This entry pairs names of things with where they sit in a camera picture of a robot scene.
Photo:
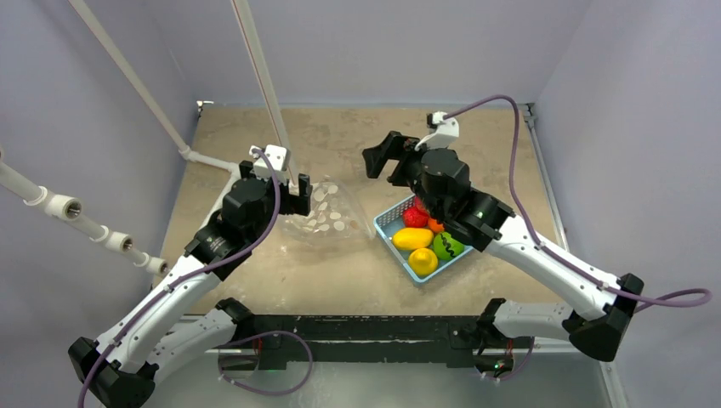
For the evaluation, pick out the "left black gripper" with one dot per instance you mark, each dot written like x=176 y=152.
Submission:
x=296 y=203

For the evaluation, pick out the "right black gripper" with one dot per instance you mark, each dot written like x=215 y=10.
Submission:
x=398 y=163

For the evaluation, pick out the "clear dotted zip bag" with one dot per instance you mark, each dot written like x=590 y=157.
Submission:
x=335 y=218

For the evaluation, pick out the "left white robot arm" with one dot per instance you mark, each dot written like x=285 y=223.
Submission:
x=122 y=366

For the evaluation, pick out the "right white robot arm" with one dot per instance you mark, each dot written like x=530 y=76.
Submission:
x=596 y=307

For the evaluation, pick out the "smooth red apple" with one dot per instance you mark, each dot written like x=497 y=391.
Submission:
x=421 y=204

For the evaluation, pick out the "wrinkled red strawberry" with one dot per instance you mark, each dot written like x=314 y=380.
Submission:
x=413 y=217

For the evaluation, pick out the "light blue plastic basket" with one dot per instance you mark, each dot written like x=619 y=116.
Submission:
x=389 y=222

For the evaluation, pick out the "orange fruit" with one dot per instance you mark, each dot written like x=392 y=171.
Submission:
x=436 y=226

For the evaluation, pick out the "yellow mango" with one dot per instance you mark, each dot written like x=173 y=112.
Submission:
x=410 y=239

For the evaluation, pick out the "green striped melon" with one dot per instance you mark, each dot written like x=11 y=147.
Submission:
x=447 y=248

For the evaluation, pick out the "yellow lemon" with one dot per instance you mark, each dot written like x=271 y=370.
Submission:
x=423 y=262

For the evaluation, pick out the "white vertical pole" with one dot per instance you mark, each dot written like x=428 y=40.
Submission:
x=255 y=52

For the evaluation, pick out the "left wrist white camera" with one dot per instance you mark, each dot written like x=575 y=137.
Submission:
x=272 y=159

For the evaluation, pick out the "wrist white camera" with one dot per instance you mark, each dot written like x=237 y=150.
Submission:
x=444 y=130
x=272 y=159

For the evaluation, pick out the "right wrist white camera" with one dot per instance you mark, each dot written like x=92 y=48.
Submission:
x=444 y=130

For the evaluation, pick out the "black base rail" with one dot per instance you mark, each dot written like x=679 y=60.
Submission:
x=456 y=341

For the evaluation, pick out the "white pvc pipe frame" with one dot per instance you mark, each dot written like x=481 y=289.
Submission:
x=69 y=210

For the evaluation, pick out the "aluminium frame rail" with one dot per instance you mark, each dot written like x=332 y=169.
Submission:
x=609 y=378

